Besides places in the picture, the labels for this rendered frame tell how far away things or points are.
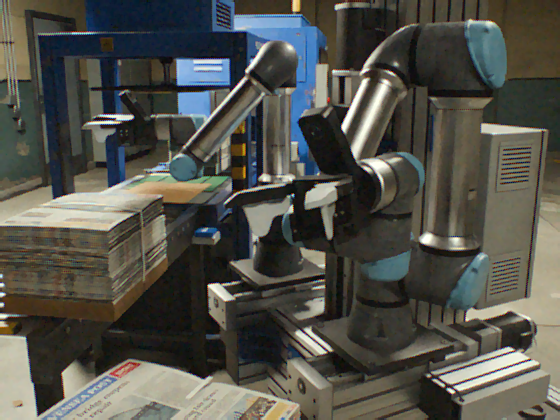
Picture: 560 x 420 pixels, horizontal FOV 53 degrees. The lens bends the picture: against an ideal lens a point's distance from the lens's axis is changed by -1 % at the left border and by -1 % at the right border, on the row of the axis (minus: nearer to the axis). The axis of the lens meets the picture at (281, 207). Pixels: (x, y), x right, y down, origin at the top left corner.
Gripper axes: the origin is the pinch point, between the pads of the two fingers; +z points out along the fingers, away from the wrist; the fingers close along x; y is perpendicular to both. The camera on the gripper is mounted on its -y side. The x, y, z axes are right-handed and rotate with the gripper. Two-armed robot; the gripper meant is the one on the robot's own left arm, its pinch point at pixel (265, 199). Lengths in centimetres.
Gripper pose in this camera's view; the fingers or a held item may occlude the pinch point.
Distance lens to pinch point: 62.0
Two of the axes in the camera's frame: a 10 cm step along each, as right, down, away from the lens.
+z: -6.0, 1.8, -7.8
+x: -7.9, 0.0, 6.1
